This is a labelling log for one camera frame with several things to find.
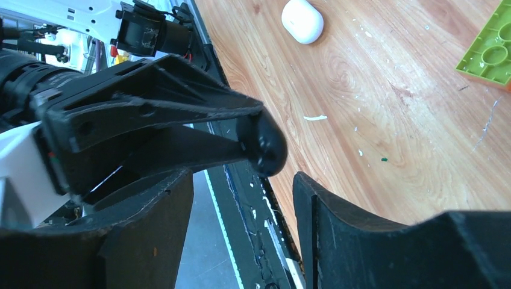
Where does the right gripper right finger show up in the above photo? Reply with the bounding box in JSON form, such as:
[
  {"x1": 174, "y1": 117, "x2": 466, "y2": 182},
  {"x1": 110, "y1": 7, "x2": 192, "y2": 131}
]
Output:
[{"x1": 292, "y1": 172, "x2": 510, "y2": 288}]

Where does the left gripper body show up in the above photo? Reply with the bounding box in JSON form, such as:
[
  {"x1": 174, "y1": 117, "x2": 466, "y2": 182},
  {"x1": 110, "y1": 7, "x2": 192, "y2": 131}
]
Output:
[{"x1": 1, "y1": 49, "x2": 104, "y2": 196}]

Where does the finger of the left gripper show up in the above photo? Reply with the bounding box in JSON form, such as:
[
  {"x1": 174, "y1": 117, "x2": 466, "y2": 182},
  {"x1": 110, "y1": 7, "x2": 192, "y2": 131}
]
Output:
[
  {"x1": 42, "y1": 54, "x2": 265, "y2": 154},
  {"x1": 70, "y1": 126, "x2": 247, "y2": 211}
]

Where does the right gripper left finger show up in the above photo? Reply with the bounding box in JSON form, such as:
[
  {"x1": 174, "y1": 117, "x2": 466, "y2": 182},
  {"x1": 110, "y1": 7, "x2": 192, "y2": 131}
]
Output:
[{"x1": 1, "y1": 169, "x2": 193, "y2": 288}]

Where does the black earbud charging case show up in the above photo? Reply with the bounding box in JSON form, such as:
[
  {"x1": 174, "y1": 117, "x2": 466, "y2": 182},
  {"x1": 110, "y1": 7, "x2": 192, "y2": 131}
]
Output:
[{"x1": 236, "y1": 108, "x2": 288, "y2": 178}]

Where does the white earbud charging case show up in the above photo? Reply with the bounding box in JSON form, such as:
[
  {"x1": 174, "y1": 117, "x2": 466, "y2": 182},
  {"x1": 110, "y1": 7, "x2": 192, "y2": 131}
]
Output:
[{"x1": 281, "y1": 0, "x2": 324, "y2": 45}]

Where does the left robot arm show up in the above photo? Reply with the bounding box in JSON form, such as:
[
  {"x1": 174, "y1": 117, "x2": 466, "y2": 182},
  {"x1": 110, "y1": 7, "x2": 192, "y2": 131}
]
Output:
[{"x1": 1, "y1": 1, "x2": 280, "y2": 224}]

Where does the orange toy piece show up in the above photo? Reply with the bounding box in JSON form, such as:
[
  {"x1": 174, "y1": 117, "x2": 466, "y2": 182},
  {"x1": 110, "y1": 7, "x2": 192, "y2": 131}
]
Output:
[{"x1": 462, "y1": 74, "x2": 510, "y2": 92}]

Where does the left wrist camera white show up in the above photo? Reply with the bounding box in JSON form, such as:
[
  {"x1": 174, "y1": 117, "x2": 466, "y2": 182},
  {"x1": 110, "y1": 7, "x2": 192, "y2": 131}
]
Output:
[{"x1": 1, "y1": 122, "x2": 71, "y2": 230}]

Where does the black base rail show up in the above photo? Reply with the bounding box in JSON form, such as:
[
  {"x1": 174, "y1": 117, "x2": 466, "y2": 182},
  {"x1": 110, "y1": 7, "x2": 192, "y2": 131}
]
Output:
[{"x1": 171, "y1": 0, "x2": 308, "y2": 289}]

